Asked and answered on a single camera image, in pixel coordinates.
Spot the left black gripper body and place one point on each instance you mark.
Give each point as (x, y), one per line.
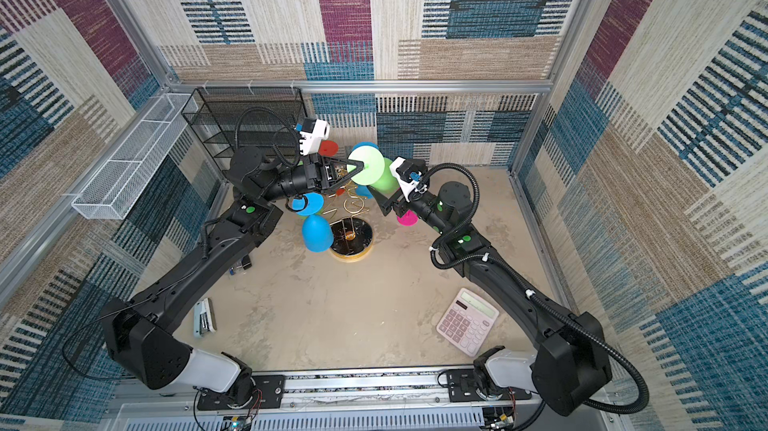
(311, 175)

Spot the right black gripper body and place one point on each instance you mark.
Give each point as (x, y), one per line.
(423, 202)

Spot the green plastic wine glass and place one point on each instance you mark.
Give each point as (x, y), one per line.
(387, 184)

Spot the magenta plastic wine glass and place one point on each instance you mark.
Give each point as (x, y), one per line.
(408, 219)

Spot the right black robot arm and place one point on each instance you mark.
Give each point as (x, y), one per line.
(572, 359)

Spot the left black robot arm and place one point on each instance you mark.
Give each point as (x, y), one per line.
(139, 333)

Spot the red plastic wine glass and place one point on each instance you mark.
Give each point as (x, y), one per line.
(328, 148)

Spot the back blue plastic wine glass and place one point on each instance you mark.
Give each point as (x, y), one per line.
(363, 188)

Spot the blue plastic wine glass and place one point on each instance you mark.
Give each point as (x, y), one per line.
(363, 188)
(316, 230)

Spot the front blue plastic wine glass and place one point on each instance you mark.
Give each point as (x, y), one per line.
(316, 230)

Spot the black mesh shelf rack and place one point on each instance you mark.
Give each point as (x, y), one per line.
(225, 119)

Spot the pink calculator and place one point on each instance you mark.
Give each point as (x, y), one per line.
(467, 322)

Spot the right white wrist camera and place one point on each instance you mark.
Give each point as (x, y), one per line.
(409, 174)

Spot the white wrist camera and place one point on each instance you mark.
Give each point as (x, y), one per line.
(312, 133)
(409, 174)

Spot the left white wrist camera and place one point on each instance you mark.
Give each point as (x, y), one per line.
(312, 133)

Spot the gold wire wine glass rack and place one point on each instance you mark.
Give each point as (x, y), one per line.
(345, 210)

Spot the white wire mesh basket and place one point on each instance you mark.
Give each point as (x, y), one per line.
(118, 183)

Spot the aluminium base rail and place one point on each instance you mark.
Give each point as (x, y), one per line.
(389, 398)

